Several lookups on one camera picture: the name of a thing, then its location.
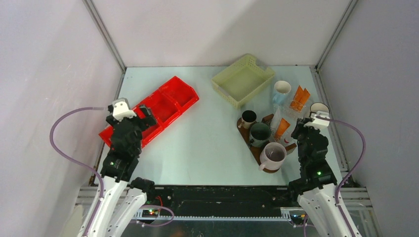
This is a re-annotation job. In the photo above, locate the orange toothpaste tube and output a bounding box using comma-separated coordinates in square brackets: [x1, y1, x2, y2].
[290, 85, 311, 112]
[274, 118, 291, 140]

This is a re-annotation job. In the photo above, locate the cream plastic basket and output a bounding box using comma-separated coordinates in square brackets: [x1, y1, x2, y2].
[211, 54, 275, 109]

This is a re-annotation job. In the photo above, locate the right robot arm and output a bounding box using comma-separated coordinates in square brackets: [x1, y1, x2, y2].
[287, 118, 361, 237]

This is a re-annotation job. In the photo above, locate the white mug black handle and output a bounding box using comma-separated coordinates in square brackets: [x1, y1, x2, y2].
[308, 102, 330, 118]

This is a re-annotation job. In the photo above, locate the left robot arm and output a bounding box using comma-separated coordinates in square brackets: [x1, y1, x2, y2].
[78, 102, 157, 237]

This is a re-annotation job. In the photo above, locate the pink capped tube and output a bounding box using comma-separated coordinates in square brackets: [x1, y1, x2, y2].
[282, 127, 294, 146]

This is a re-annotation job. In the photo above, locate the brown mug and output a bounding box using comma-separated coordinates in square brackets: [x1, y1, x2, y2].
[238, 110, 257, 129]

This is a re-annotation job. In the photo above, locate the clear textured acrylic tray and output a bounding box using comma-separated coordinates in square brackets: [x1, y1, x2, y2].
[279, 96, 314, 122]

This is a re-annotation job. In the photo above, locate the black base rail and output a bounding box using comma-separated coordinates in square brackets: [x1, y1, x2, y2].
[147, 185, 299, 218]

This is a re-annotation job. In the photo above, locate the pink white mug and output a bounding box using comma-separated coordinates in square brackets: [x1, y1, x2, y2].
[258, 142, 287, 172]

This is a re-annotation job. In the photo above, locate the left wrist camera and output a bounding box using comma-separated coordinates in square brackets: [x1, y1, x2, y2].
[108, 98, 137, 121]

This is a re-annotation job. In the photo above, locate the dark green mug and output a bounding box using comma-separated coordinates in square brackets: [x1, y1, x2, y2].
[248, 122, 271, 148]

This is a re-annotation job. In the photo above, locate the light blue mug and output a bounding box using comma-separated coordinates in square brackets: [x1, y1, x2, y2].
[272, 80, 292, 105]

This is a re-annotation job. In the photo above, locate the dark blue capped tube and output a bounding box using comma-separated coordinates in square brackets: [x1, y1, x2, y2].
[270, 106, 282, 132]

